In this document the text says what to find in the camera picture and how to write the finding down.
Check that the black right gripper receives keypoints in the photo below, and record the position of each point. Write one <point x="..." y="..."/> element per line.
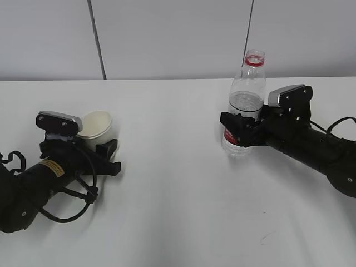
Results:
<point x="281" y="123"/>

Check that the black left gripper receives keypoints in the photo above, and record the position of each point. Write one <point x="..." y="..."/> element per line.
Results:
<point x="68" y="159"/>

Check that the clear water bottle red label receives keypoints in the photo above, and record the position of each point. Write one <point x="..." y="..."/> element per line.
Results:
<point x="248" y="87"/>

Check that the white paper cup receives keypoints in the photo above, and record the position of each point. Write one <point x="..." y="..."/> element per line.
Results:
<point x="98" y="129"/>

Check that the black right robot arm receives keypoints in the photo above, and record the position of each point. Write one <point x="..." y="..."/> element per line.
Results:
<point x="329" y="155"/>

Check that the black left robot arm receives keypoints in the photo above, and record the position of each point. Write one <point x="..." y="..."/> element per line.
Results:
<point x="24" y="194"/>

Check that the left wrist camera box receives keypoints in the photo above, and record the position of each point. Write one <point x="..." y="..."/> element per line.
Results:
<point x="59" y="123"/>

